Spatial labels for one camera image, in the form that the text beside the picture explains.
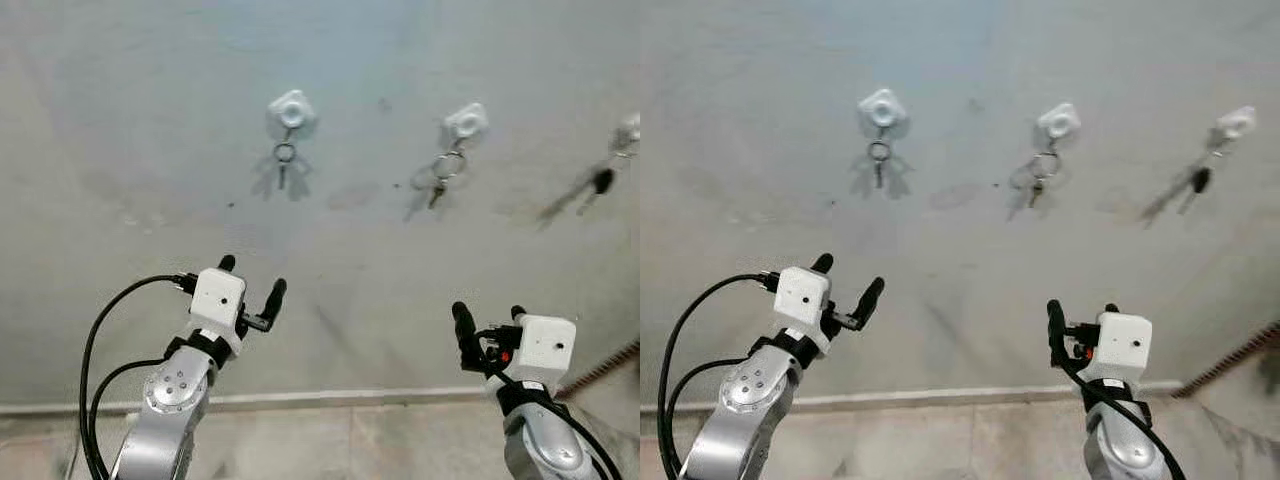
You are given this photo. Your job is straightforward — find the key with black fob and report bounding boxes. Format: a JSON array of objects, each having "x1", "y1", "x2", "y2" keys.
[
  {"x1": 1185, "y1": 140, "x2": 1233, "y2": 216},
  {"x1": 586, "y1": 143, "x2": 639, "y2": 201}
]

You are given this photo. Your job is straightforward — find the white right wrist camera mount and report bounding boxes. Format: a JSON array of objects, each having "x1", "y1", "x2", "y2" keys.
[
  {"x1": 490, "y1": 314, "x2": 578, "y2": 397},
  {"x1": 1078, "y1": 312, "x2": 1154, "y2": 387}
]

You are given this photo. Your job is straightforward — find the silver keys on large ring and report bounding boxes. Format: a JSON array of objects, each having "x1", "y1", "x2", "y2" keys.
[
  {"x1": 1020, "y1": 140, "x2": 1063, "y2": 211},
  {"x1": 425, "y1": 140, "x2": 469, "y2": 211}
]

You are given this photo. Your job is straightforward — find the red tiled wall edge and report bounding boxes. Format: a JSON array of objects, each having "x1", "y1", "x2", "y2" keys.
[
  {"x1": 555, "y1": 340, "x2": 641, "y2": 401},
  {"x1": 1170, "y1": 320, "x2": 1280, "y2": 401}
]

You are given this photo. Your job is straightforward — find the long black left arm cable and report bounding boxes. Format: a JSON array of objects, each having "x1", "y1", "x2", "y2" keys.
[
  {"x1": 78, "y1": 273, "x2": 196, "y2": 480},
  {"x1": 656, "y1": 271, "x2": 781, "y2": 480}
]

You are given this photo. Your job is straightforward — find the small key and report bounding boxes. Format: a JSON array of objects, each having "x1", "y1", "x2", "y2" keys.
[
  {"x1": 866, "y1": 130, "x2": 894, "y2": 191},
  {"x1": 270, "y1": 128, "x2": 301, "y2": 193}
]

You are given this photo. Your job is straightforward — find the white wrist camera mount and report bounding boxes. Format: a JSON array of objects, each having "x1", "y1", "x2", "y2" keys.
[
  {"x1": 188, "y1": 267, "x2": 248, "y2": 357},
  {"x1": 773, "y1": 265, "x2": 833, "y2": 357},
  {"x1": 1078, "y1": 312, "x2": 1154, "y2": 387},
  {"x1": 490, "y1": 314, "x2": 578, "y2": 397}
]

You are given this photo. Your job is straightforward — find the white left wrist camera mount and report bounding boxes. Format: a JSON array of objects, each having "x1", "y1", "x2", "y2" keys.
[
  {"x1": 773, "y1": 265, "x2": 833, "y2": 357},
  {"x1": 188, "y1": 267, "x2": 248, "y2": 357}
]

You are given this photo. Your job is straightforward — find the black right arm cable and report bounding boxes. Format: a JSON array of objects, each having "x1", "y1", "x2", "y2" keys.
[
  {"x1": 1060, "y1": 355, "x2": 1189, "y2": 480},
  {"x1": 480, "y1": 358, "x2": 626, "y2": 480}
]

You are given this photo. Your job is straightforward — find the short black left arm cable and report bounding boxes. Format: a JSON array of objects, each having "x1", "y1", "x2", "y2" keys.
[
  {"x1": 88, "y1": 357, "x2": 171, "y2": 473},
  {"x1": 665, "y1": 357, "x2": 756, "y2": 473}
]

